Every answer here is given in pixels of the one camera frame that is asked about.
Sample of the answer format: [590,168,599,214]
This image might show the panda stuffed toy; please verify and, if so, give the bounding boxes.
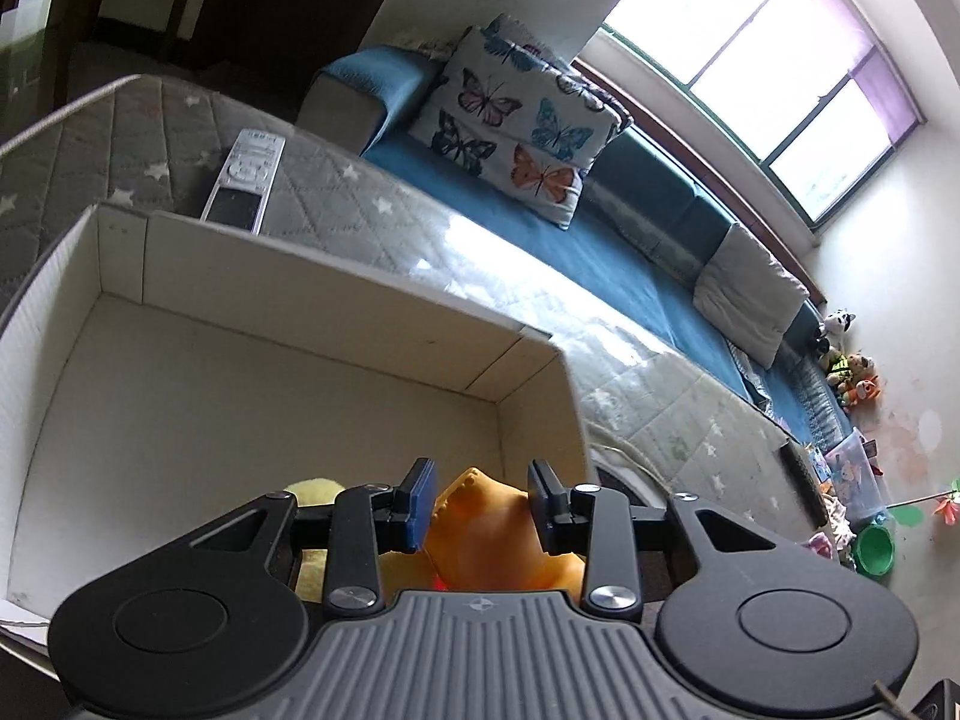
[817,307,860,354]

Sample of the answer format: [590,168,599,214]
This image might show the colourful pinwheel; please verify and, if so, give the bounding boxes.
[889,476,960,531]

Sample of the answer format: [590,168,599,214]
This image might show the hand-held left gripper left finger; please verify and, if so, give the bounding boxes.
[186,457,437,620]

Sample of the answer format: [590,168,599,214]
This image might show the grey cardboard box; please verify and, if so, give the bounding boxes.
[0,202,595,665]

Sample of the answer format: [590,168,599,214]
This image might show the large butterfly print pillow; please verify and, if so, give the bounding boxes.
[409,25,625,230]

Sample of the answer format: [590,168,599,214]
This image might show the clear plastic storage box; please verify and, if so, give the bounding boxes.
[814,427,894,527]

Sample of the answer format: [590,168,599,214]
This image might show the window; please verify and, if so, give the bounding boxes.
[577,0,928,230]

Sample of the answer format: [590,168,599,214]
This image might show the beige cord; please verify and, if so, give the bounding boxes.
[585,424,680,500]

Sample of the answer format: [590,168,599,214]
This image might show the black remote control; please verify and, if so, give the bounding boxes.
[778,441,830,528]

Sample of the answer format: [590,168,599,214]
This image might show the white remote control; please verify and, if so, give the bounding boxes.
[201,127,288,236]

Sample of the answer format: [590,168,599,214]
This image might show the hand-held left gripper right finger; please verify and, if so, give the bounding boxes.
[527,457,781,623]

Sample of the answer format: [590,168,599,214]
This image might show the green plastic bowl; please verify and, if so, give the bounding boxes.
[855,521,900,579]

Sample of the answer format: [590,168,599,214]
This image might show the orange plush toy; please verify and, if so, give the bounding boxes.
[424,467,587,605]

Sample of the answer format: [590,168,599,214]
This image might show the dark wooden cabinet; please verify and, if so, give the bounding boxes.
[0,0,197,140]

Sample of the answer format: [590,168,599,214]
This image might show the blue sofa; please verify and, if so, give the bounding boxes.
[296,45,857,460]

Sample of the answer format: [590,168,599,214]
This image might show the orange stuffed toys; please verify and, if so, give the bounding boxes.
[825,352,887,410]

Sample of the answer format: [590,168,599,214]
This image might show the brown wooden door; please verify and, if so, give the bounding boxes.
[191,0,410,95]

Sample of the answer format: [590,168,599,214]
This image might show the light grey cushion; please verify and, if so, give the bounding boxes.
[691,223,815,371]

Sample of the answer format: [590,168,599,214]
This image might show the yellow-green plush toy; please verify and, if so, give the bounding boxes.
[283,476,392,605]

